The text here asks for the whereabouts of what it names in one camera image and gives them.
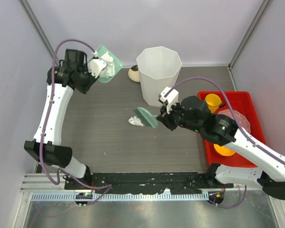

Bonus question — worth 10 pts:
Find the white slotted cable duct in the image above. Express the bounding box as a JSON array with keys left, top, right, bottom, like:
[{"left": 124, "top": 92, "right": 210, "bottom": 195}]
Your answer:
[{"left": 31, "top": 191, "right": 209, "bottom": 202}]

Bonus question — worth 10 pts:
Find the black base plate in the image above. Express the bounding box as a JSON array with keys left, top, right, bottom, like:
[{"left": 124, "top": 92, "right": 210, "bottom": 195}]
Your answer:
[{"left": 64, "top": 171, "right": 233, "bottom": 196}]

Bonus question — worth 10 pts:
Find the green hand brush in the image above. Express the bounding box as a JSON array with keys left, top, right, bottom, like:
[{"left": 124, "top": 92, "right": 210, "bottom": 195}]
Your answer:
[{"left": 133, "top": 107, "right": 158, "bottom": 128}]

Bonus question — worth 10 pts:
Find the yellow bowl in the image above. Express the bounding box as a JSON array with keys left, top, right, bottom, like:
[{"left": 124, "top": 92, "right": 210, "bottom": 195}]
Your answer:
[{"left": 213, "top": 144, "right": 235, "bottom": 157}]

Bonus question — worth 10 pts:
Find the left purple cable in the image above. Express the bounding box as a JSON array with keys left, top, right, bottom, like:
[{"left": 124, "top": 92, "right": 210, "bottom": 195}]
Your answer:
[{"left": 39, "top": 39, "right": 114, "bottom": 207}]

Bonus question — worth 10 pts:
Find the pink dotted plate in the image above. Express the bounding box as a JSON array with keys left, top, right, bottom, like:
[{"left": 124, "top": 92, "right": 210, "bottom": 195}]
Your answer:
[{"left": 218, "top": 109, "right": 251, "bottom": 133}]

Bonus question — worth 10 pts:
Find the paper scrap small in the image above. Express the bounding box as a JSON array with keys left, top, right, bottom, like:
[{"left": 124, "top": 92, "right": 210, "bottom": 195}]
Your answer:
[{"left": 128, "top": 116, "right": 144, "bottom": 127}]

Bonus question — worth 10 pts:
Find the red plastic bin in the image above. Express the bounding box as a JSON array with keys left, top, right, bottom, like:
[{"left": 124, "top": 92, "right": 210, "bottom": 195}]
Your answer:
[{"left": 204, "top": 91, "right": 266, "bottom": 168}]

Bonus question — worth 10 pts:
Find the yellow mug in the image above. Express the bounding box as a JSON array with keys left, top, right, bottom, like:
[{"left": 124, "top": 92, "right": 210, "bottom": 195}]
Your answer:
[{"left": 204, "top": 94, "right": 226, "bottom": 113}]

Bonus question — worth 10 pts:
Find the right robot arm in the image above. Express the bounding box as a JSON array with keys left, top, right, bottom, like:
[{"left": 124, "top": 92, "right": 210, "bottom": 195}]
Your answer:
[{"left": 157, "top": 95, "right": 285, "bottom": 200}]

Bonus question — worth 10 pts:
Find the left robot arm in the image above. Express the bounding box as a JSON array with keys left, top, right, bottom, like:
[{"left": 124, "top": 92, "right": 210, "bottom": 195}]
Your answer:
[{"left": 24, "top": 49, "right": 96, "bottom": 190}]

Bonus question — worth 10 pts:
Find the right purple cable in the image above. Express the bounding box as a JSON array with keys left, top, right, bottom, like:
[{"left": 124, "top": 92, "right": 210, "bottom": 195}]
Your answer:
[{"left": 165, "top": 77, "right": 285, "bottom": 209}]

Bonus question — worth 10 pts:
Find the paper scrap large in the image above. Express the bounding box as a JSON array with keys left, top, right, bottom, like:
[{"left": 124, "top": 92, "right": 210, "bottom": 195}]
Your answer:
[{"left": 100, "top": 51, "right": 115, "bottom": 78}]

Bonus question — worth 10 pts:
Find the cream round plate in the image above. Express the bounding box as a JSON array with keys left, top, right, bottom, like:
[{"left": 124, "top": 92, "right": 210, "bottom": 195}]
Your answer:
[{"left": 128, "top": 65, "right": 140, "bottom": 83}]

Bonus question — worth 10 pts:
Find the white plastic trash bin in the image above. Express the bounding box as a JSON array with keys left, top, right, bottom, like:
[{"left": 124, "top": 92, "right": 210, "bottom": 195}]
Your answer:
[{"left": 136, "top": 46, "right": 182, "bottom": 107}]

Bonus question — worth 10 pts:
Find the purple cable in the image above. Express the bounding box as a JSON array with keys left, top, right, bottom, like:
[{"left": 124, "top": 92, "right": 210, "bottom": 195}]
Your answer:
[
  {"left": 39, "top": 39, "right": 114, "bottom": 207},
  {"left": 165, "top": 77, "right": 285, "bottom": 209}
]

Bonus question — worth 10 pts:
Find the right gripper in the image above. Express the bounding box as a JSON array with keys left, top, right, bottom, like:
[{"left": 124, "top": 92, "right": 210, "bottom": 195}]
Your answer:
[{"left": 157, "top": 99, "right": 202, "bottom": 133}]

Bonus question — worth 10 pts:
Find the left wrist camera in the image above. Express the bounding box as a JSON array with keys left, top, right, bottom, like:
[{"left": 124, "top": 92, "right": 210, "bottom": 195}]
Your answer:
[{"left": 87, "top": 51, "right": 107, "bottom": 78}]

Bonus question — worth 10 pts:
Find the green plastic dustpan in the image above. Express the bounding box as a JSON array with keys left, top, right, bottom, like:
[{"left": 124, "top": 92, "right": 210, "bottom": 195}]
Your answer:
[{"left": 97, "top": 45, "right": 124, "bottom": 83}]

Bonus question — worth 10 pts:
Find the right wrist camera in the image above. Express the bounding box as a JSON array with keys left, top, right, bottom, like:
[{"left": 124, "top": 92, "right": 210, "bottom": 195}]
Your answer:
[{"left": 159, "top": 87, "right": 179, "bottom": 114}]

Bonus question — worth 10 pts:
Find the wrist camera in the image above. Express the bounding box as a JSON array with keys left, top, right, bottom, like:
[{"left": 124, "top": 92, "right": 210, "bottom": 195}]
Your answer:
[
  {"left": 87, "top": 51, "right": 107, "bottom": 78},
  {"left": 159, "top": 87, "right": 179, "bottom": 114}
]

